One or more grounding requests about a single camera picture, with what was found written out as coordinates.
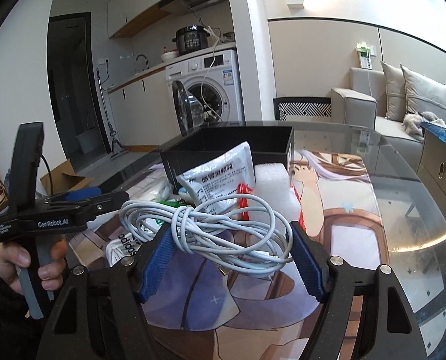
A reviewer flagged adidas bag of laces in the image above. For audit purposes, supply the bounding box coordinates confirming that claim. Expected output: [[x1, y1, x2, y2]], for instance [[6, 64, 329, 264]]
[[101, 215, 143, 267]]

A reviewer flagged white foam block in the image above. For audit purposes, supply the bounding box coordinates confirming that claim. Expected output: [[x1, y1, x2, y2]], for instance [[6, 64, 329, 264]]
[[252, 163, 301, 223]]

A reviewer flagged white medicine sachet pack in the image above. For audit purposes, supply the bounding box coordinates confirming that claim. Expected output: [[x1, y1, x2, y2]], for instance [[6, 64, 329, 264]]
[[176, 141, 255, 215]]

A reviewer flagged red snack packet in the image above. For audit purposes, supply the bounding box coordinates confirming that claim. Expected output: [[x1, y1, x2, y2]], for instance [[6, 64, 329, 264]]
[[237, 184, 252, 221]]

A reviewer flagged person's left hand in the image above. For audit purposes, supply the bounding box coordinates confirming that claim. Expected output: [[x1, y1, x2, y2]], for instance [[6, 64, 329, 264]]
[[0, 237, 68, 296]]

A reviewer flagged cardboard box on floor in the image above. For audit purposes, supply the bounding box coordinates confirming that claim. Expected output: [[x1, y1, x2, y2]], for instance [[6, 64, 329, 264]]
[[40, 159, 93, 195]]

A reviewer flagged upright floor mop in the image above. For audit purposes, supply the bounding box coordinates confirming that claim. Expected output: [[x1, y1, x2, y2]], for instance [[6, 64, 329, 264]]
[[96, 68, 128, 161]]

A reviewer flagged anime printed desk mat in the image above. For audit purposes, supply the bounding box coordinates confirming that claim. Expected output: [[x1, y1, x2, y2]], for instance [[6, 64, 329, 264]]
[[69, 150, 388, 359]]

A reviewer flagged black open storage box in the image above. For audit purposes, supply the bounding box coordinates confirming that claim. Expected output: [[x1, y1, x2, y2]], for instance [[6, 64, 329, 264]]
[[160, 125, 295, 188]]

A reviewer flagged kitchen faucet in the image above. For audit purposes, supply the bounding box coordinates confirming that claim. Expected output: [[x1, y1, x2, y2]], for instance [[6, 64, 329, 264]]
[[135, 54, 150, 74]]

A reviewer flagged black white patterned chair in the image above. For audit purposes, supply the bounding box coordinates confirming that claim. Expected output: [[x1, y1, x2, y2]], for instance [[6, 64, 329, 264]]
[[273, 97, 331, 121]]

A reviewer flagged beige side cabinet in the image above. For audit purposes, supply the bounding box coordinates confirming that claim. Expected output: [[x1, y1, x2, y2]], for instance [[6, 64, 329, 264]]
[[417, 132, 446, 220]]

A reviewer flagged white front-load washing machine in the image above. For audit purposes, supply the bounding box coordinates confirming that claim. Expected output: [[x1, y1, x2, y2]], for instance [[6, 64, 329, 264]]
[[165, 49, 244, 134]]

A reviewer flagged beige sofa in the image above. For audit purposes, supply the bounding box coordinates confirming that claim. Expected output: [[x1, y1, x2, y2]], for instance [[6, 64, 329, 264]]
[[330, 66, 446, 173]]

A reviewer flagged white bowl on counter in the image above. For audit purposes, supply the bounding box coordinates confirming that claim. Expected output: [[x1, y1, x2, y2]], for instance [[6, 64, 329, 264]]
[[161, 49, 179, 63]]

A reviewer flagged grey fluffy clothing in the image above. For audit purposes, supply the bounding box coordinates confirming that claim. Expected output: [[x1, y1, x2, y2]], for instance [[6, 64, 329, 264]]
[[402, 111, 446, 138]]

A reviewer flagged blue book on cabinet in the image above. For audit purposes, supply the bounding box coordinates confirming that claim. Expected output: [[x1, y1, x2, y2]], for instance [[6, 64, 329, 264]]
[[421, 121, 446, 144]]

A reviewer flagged grey cushion left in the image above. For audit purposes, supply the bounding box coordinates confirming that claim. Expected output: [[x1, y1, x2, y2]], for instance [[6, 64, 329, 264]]
[[381, 61, 406, 122]]

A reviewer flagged grey cushion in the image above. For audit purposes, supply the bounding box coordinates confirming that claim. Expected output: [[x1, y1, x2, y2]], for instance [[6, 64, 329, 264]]
[[400, 65, 446, 124], [381, 61, 406, 122]]

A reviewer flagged black electric pressure cooker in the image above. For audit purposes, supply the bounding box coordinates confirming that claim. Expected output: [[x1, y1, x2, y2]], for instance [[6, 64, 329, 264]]
[[172, 25, 209, 55]]

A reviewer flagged grey cushion right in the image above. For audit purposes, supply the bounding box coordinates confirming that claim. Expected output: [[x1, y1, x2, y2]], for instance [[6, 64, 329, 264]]
[[400, 65, 446, 124]]

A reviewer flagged white charger cable on washer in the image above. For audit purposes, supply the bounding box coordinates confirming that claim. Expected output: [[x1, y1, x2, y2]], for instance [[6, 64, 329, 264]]
[[177, 0, 224, 121]]

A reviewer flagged white wall intercom phone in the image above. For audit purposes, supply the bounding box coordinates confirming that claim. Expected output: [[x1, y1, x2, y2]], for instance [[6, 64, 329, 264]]
[[355, 41, 375, 70]]

